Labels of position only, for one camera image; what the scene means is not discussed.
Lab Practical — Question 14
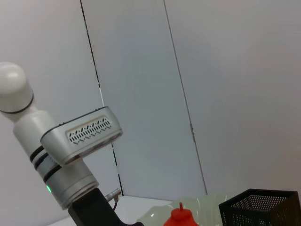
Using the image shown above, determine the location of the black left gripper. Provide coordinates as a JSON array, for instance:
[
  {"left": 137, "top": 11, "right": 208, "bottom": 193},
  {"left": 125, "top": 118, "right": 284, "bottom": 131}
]
[{"left": 67, "top": 187, "right": 144, "bottom": 226}]

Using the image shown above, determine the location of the orange toy fruit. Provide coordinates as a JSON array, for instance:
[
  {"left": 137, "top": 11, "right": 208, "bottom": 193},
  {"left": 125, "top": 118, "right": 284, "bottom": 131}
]
[{"left": 163, "top": 202, "right": 200, "bottom": 226}]

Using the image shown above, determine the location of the pale green wavy glass plate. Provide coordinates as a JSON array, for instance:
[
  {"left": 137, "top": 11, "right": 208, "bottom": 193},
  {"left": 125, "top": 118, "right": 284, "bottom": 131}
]
[{"left": 135, "top": 193, "right": 228, "bottom": 226}]

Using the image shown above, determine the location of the black mesh pen holder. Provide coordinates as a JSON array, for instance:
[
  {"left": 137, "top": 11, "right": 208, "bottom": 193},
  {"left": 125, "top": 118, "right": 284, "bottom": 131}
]
[{"left": 218, "top": 188, "right": 301, "bottom": 226}]

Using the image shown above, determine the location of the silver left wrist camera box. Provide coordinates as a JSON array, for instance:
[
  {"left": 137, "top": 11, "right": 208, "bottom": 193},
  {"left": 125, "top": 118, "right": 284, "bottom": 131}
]
[{"left": 40, "top": 106, "right": 124, "bottom": 167}]

